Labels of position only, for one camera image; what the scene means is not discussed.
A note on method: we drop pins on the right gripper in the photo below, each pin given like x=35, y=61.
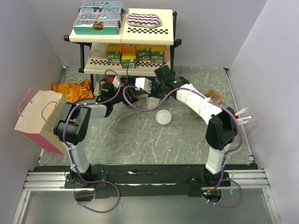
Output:
x=152, y=94

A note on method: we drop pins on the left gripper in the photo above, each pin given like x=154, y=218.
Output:
x=132, y=94

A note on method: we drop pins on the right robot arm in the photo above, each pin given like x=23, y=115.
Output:
x=221, y=126

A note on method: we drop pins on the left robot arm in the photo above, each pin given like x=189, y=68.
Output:
x=72, y=124

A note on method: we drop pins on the stack of white lids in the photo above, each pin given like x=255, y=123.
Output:
x=163, y=117

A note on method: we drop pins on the green juice carton right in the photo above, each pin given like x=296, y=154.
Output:
x=158, y=54

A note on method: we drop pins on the green juice carton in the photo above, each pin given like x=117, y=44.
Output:
x=158, y=54
x=114, y=53
x=143, y=52

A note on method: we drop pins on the green juice carton middle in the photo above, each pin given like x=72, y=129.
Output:
x=143, y=52

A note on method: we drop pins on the orange yellow juice carton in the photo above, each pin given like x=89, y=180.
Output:
x=128, y=57

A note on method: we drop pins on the green juice carton left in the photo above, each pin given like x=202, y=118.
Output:
x=114, y=53

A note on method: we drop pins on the cream three-tier shelf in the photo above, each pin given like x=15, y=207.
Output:
x=93, y=59

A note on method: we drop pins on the orange chip bag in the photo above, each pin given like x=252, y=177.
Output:
x=74, y=92

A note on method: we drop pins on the wavy striped sleep mask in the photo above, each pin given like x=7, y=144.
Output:
x=144, y=20

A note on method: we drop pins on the teal box front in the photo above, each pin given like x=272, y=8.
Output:
x=96, y=27

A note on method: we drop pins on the teal box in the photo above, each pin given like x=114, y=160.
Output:
x=85, y=10
x=96, y=27
x=103, y=4
x=106, y=17

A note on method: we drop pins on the teal box back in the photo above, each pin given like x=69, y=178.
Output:
x=103, y=4

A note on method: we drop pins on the pink white paper bag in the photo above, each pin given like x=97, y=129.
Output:
x=37, y=117

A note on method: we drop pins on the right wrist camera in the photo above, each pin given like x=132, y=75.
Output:
x=143, y=83

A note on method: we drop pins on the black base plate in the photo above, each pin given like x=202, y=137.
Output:
x=105, y=189

